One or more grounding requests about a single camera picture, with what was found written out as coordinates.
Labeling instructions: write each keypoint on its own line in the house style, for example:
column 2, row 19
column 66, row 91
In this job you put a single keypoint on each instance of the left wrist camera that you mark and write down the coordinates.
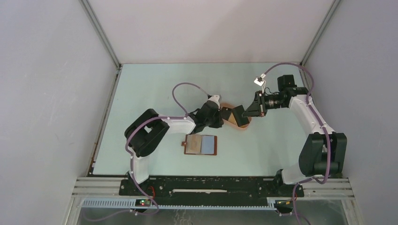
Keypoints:
column 216, row 99

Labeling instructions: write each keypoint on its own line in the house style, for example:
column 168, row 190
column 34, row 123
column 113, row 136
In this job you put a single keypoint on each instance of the brown leather card holder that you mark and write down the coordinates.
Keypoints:
column 208, row 145

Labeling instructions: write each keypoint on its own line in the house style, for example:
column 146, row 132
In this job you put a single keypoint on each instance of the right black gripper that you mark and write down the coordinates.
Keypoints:
column 258, row 108

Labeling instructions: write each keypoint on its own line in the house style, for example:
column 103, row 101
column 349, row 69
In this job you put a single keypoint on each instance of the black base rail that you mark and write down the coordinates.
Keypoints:
column 218, row 191

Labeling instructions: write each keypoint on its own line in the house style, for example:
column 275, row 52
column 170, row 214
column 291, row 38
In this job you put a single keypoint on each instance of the pink oval tray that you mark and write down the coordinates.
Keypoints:
column 225, row 108

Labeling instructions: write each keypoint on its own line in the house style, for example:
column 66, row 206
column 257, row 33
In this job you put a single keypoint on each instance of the aluminium frame rail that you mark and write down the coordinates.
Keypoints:
column 87, row 7

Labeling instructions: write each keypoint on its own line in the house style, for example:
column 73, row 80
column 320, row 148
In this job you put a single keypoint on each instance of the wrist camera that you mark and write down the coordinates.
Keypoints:
column 261, row 81
column 216, row 99

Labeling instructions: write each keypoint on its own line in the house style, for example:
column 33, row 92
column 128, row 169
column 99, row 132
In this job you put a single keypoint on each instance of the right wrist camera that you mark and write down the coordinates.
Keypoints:
column 261, row 81

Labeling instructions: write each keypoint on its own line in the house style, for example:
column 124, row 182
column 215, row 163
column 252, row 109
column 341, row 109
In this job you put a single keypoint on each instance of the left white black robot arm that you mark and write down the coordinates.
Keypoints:
column 145, row 134

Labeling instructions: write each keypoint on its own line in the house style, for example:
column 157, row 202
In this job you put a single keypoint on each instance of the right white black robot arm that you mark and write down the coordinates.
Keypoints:
column 324, row 150

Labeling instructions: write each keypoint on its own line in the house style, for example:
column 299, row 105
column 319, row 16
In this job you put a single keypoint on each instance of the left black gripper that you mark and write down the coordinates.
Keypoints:
column 219, row 122

